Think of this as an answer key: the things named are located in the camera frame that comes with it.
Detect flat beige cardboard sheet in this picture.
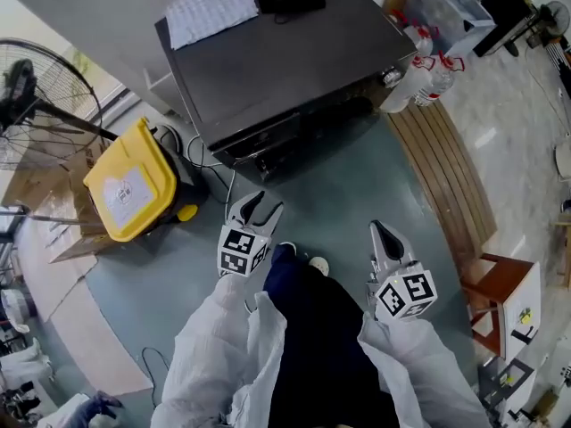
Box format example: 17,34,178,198
16,220,155,398

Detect curved wooden slat platform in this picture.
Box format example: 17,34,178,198
385,99,499,281

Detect white printed paper sheet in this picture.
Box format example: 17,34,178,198
163,0,261,52

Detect brown cardboard box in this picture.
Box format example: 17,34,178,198
0,136,118,265

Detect dark grey washing machine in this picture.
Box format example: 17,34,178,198
154,0,418,187

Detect large black standing fan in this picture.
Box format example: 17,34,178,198
0,37,120,172

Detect black frame stand white panel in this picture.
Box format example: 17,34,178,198
477,356,537,424

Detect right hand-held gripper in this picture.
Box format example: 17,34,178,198
365,219,439,324

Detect clear plastic storage bag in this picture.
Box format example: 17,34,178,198
406,0,497,56

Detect white board with yellow sticker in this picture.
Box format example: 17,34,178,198
496,260,542,361

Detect black bin with yellow lid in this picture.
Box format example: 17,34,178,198
82,117,209,243

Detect person's left forearm white sleeve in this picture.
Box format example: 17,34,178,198
150,273,288,428

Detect person's white right shoe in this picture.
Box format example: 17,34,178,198
308,256,331,278

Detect small black floor fan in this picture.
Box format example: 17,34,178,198
525,0,571,49

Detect blue cloth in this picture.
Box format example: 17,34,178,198
65,390,125,428

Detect black floor cable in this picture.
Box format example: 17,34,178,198
140,346,171,410

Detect person's right forearm white sleeve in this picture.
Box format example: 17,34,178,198
356,311,493,428

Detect person's dark trousers legs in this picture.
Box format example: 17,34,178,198
261,243,403,428

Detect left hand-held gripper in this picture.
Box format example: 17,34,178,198
217,190,286,279

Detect white stuffed bag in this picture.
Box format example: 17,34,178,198
0,336,55,389

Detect clear water jug red cap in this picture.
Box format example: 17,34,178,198
413,51,466,108
391,9,442,58
378,53,436,114

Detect black office chair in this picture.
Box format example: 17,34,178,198
471,0,535,58

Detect white power cable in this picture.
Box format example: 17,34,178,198
186,132,236,217

